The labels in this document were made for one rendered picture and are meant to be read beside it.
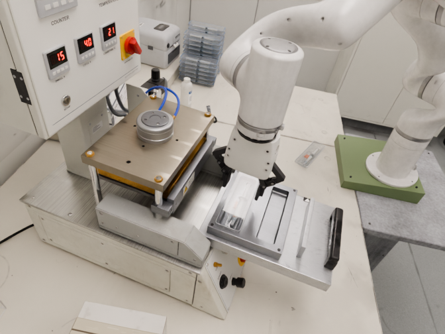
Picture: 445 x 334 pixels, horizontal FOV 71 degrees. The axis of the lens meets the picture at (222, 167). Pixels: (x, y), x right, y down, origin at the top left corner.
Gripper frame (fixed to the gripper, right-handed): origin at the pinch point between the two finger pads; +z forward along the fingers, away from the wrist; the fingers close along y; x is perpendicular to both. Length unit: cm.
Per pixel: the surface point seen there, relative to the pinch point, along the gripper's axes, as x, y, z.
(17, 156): -1, 77, 28
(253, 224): 4.6, -5.4, 5.2
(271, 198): -6.3, -6.6, 6.6
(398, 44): -226, -46, 23
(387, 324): -51, -80, 104
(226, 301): 13.2, -5.7, 26.3
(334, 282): -7.6, -31.0, 29.6
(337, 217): -5.5, -22.0, 3.6
